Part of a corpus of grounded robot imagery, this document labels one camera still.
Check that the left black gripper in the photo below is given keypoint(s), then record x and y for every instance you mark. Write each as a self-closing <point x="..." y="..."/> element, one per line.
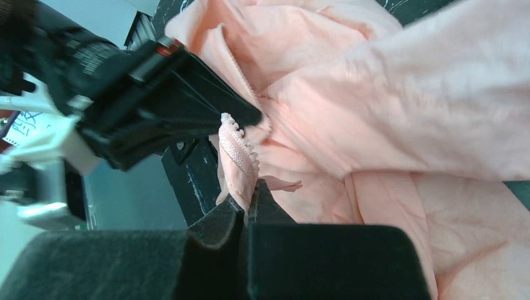
<point x="135" y="103"/>

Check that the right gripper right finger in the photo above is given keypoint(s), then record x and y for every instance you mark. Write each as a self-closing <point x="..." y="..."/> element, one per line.
<point x="287" y="260"/>

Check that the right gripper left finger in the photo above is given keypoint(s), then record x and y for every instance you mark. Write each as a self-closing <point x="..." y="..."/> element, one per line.
<point x="196" y="263"/>

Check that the pink jacket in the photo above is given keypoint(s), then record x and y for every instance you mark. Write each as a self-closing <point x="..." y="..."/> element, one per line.
<point x="368" y="122"/>

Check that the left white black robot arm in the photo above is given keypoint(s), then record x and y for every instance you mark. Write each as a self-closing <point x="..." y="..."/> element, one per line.
<point x="33" y="38"/>

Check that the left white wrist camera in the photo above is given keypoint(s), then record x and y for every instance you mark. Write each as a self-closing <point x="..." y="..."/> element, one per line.
<point x="43" y="167"/>

